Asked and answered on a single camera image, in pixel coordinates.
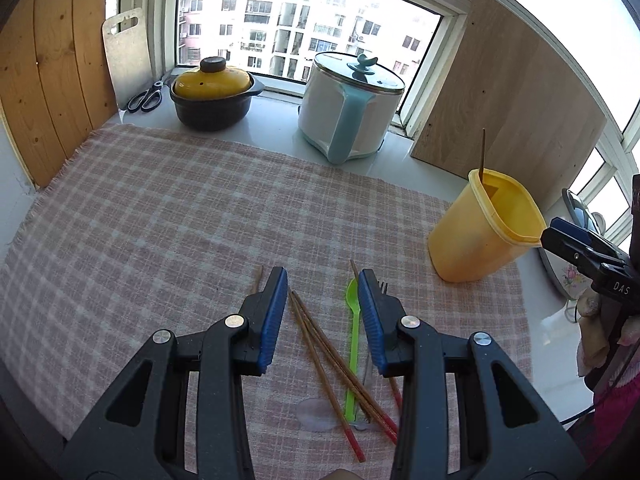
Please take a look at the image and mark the yellow plastic container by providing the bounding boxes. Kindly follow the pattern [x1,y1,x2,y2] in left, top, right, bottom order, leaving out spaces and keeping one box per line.
[427,169,548,283]

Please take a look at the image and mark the metal fork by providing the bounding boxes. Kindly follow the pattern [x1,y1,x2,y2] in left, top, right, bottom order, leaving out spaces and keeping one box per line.
[350,281,390,432]

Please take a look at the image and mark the pink checked cloth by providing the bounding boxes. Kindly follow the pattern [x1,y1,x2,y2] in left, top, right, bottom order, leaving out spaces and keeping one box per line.
[0,122,533,480]

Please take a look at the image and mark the pale wooden board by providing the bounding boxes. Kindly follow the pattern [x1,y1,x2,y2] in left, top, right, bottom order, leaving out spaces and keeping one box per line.
[410,0,608,211]

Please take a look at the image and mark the knotty pine wooden board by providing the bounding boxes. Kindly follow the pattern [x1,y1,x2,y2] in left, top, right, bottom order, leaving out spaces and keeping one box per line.
[0,0,118,188]

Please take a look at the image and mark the white window frame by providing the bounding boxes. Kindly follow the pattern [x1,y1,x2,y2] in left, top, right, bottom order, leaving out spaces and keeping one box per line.
[105,0,496,138]

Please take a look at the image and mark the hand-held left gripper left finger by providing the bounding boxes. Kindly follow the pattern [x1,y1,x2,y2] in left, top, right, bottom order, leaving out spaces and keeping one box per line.
[60,266,290,480]

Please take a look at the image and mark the white floral dish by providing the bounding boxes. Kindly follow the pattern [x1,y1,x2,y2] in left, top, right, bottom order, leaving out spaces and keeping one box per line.
[539,247,593,301]

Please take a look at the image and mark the green plastic spoon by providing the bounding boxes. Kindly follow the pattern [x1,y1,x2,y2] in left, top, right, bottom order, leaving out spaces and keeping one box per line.
[345,279,362,423]

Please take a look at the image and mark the glass lid with teal knob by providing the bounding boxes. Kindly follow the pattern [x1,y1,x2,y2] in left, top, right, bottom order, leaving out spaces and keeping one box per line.
[312,51,407,96]

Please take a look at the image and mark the black cable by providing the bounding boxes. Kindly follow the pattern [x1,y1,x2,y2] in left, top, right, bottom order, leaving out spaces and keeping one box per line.
[560,400,601,423]

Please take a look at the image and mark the black handled scissors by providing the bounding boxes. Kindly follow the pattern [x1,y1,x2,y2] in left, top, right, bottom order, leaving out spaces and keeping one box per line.
[126,80,173,113]

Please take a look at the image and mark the apartment buildings outside window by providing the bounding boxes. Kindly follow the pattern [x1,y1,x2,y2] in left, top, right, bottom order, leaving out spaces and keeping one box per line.
[177,0,443,86]

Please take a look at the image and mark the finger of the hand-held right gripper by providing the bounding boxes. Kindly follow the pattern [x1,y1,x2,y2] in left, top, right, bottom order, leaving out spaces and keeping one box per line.
[541,227,626,282]
[550,217,627,262]

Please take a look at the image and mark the black clay pot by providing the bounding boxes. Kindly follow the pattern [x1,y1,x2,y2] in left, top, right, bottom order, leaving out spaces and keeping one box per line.
[169,75,265,132]

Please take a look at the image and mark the grey cutting board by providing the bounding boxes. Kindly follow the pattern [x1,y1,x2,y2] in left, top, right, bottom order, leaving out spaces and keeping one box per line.
[102,7,153,111]

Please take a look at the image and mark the white electric cooking pot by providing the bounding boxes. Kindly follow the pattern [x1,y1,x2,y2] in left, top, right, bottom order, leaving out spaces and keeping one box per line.
[297,52,406,165]

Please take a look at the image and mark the yellow pot lid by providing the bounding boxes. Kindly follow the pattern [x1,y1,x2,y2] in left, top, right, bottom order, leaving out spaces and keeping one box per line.
[173,56,255,101]

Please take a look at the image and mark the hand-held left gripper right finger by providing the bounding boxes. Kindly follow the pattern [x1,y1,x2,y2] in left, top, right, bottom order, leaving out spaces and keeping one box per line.
[358,269,586,480]

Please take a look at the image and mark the person's right forearm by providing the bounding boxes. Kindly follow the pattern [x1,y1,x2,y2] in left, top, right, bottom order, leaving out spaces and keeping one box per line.
[592,375,640,461]

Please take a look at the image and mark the clear plastic spoon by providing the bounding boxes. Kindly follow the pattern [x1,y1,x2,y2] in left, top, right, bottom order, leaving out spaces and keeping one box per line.
[297,398,334,432]

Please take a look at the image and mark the grey round lid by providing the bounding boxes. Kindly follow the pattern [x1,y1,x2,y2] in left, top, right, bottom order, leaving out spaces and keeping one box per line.
[561,187,606,233]

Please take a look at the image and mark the person's right hand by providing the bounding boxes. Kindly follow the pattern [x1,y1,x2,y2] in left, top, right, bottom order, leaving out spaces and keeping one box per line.
[575,287,613,378]

